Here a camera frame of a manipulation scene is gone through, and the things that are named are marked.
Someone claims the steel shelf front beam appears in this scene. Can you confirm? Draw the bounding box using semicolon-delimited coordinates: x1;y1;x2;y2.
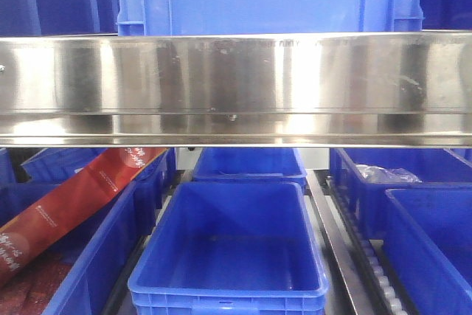
1;31;471;148

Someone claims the blue bin right shelf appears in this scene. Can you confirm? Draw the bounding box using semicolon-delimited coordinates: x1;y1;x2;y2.
383;188;471;314

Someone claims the blue bin centre rear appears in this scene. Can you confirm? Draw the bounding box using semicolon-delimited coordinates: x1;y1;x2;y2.
192;148;306;187

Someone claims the blue bin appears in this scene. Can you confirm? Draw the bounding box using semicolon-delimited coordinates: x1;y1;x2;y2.
1;183;142;314
329;148;472;240
192;148;306;187
128;181;329;314

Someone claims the blue bin centre front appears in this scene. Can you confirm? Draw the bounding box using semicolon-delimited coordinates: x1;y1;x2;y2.
128;181;329;314

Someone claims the red packaging bag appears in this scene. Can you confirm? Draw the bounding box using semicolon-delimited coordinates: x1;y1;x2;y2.
1;147;167;285

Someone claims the blue bin right rear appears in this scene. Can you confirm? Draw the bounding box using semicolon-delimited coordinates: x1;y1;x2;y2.
329;148;472;240

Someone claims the plastic bag in bin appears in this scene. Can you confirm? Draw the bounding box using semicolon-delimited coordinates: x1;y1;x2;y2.
356;165;422;184

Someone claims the blue bin left front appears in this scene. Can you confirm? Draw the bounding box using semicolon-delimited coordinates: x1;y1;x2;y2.
1;183;142;314

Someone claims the white roller track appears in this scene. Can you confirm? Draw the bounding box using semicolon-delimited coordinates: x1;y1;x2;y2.
326;176;417;314

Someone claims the steel shelf divider rail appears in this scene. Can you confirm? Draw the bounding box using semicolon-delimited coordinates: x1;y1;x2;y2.
306;170;375;314

